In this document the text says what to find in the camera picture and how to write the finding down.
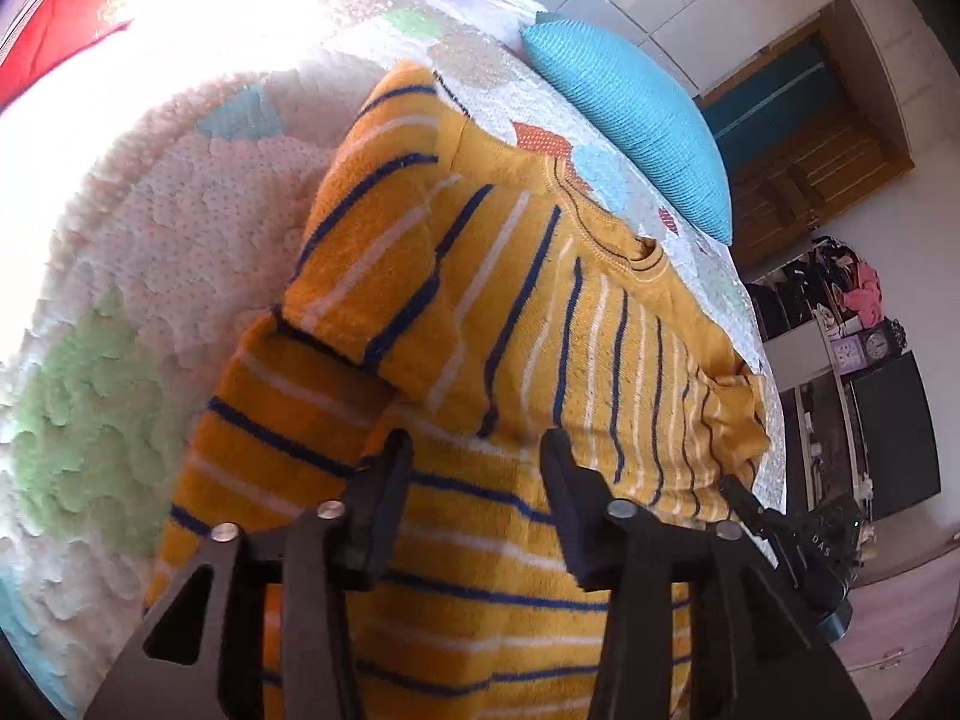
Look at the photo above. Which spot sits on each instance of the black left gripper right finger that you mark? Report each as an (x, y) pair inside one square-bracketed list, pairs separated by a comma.
[(697, 615)]

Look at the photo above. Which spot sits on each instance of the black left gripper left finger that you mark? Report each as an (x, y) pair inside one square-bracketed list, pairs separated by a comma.
[(199, 650)]

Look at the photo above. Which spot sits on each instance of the yellow striped knit sweater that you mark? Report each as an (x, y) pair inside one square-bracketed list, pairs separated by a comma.
[(472, 294)]

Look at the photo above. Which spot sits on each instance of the pink clothes pile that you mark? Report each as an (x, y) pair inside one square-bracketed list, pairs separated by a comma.
[(865, 298)]

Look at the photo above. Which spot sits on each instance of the black television screen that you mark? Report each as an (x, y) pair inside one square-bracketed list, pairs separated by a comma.
[(897, 434)]

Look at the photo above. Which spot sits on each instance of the purple square clock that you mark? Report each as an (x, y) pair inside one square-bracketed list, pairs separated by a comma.
[(849, 354)]

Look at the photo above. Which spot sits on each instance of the round dark alarm clock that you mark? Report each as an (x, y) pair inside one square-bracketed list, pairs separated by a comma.
[(878, 343)]

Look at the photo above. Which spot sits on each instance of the white shelving unit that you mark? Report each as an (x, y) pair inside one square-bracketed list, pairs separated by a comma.
[(905, 594)]

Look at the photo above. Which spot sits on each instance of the brown wooden door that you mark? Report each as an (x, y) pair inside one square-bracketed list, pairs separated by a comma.
[(807, 130)]

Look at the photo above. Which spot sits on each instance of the turquoise knit pillow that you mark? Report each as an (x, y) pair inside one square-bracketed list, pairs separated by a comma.
[(639, 108)]

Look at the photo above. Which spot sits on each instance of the heart patterned quilted bedspread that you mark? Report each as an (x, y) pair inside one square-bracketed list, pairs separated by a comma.
[(155, 195)]

